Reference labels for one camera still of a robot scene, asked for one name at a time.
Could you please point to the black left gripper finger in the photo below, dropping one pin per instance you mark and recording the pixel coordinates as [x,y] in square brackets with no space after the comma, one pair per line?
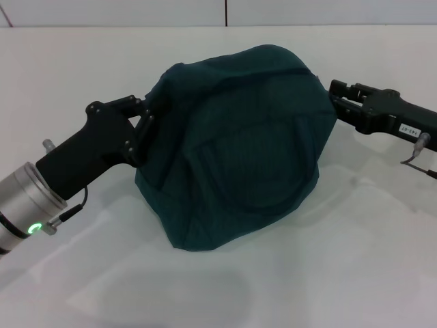
[131,104]
[143,133]

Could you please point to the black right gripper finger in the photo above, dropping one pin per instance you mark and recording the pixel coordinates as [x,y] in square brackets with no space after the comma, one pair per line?
[348,112]
[350,89]

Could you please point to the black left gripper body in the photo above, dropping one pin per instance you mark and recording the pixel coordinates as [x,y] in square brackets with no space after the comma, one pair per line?
[88,147]

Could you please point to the dark teal insulated lunch bag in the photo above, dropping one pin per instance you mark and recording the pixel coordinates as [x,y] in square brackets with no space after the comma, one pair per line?
[235,150]

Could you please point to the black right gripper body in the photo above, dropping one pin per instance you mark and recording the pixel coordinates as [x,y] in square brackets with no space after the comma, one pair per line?
[399,114]

